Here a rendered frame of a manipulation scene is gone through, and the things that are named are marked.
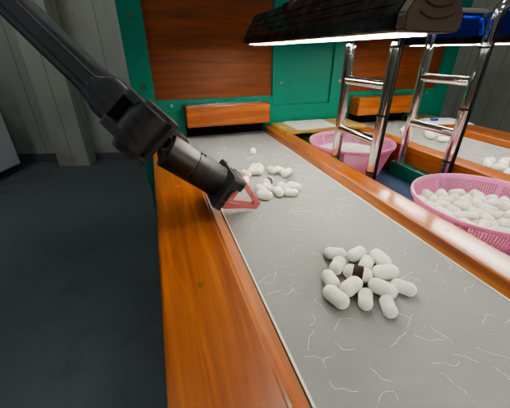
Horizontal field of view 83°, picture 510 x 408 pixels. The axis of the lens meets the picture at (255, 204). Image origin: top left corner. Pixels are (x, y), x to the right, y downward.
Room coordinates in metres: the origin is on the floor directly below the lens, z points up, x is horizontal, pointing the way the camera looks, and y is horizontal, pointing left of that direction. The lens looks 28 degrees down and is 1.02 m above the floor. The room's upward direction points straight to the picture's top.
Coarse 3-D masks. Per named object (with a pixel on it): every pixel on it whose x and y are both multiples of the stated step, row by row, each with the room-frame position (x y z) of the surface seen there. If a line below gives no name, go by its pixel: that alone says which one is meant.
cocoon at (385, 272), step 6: (390, 264) 0.31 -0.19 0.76; (372, 270) 0.31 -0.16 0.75; (378, 270) 0.30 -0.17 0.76; (384, 270) 0.30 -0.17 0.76; (390, 270) 0.30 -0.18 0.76; (396, 270) 0.30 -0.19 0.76; (378, 276) 0.30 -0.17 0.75; (384, 276) 0.30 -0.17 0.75; (390, 276) 0.30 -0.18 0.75; (396, 276) 0.30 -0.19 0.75
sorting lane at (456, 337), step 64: (256, 192) 0.59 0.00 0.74; (320, 192) 0.59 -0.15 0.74; (256, 256) 0.36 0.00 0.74; (320, 256) 0.36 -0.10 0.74; (320, 320) 0.24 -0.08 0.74; (384, 320) 0.24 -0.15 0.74; (448, 320) 0.24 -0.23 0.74; (320, 384) 0.16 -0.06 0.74; (384, 384) 0.16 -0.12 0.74; (448, 384) 0.16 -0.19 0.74
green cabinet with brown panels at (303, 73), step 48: (144, 0) 1.03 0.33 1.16; (192, 0) 1.08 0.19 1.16; (240, 0) 1.13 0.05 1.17; (288, 0) 1.16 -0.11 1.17; (144, 48) 1.01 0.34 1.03; (192, 48) 1.07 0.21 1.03; (240, 48) 1.12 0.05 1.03; (288, 48) 1.17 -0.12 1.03; (336, 48) 1.23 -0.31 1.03; (384, 48) 1.31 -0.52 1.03; (144, 96) 1.01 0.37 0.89; (192, 96) 1.07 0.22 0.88; (240, 96) 1.12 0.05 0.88; (288, 96) 1.17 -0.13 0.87; (336, 96) 1.24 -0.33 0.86
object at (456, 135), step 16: (464, 16) 0.88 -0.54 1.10; (480, 16) 0.89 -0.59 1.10; (496, 16) 0.70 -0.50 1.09; (496, 32) 0.70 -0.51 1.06; (432, 48) 0.85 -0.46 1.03; (480, 48) 0.71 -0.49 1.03; (480, 64) 0.70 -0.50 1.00; (416, 80) 0.86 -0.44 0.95; (432, 80) 0.81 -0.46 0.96; (448, 80) 0.77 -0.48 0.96; (464, 80) 0.73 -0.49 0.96; (480, 80) 0.70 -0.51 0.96; (416, 96) 0.85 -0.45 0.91; (464, 96) 0.72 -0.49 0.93; (416, 112) 0.85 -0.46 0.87; (464, 112) 0.71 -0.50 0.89; (432, 128) 0.77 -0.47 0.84; (448, 128) 0.74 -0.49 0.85; (464, 128) 0.70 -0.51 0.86; (448, 144) 0.72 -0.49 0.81; (400, 160) 0.85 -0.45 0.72; (448, 160) 0.70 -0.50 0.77; (400, 176) 0.83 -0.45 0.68; (416, 176) 0.77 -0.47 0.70
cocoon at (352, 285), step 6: (354, 276) 0.29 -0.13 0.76; (342, 282) 0.28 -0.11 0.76; (348, 282) 0.28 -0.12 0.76; (354, 282) 0.28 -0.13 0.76; (360, 282) 0.28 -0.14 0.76; (342, 288) 0.27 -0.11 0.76; (348, 288) 0.27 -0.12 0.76; (354, 288) 0.27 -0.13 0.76; (360, 288) 0.28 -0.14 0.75; (348, 294) 0.27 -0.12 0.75; (354, 294) 0.27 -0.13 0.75
